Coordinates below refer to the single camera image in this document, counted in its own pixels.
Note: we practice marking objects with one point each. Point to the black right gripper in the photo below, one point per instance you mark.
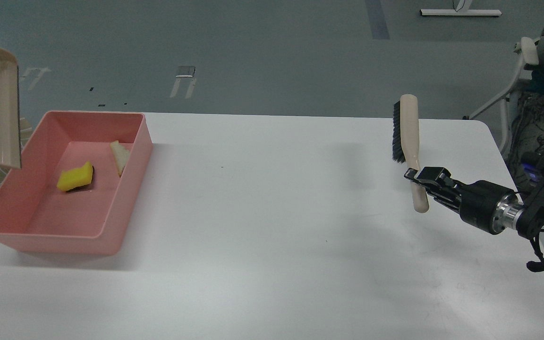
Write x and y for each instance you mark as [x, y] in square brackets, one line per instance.
[481, 204]

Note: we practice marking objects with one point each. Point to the beige hand brush black bristles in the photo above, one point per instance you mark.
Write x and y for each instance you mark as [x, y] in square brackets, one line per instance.
[406, 135]

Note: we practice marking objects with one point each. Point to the beige foam strip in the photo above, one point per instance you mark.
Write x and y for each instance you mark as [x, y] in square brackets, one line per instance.
[121, 156]

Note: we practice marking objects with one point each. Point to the yellow sponge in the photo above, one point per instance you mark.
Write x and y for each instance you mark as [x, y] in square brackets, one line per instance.
[75, 178]

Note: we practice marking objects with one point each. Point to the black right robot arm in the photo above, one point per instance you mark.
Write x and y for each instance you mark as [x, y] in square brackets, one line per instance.
[527, 218]

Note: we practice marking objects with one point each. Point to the pink plastic bin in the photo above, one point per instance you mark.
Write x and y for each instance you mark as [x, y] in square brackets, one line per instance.
[37, 217]

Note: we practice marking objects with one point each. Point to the seated person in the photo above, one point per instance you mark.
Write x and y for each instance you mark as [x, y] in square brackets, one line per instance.
[528, 130]

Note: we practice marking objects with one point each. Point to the white desk base bar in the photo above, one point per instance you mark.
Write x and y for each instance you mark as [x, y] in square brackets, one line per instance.
[460, 13]

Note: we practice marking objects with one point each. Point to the white office chair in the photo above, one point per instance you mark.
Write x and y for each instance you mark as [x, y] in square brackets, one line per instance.
[530, 54]

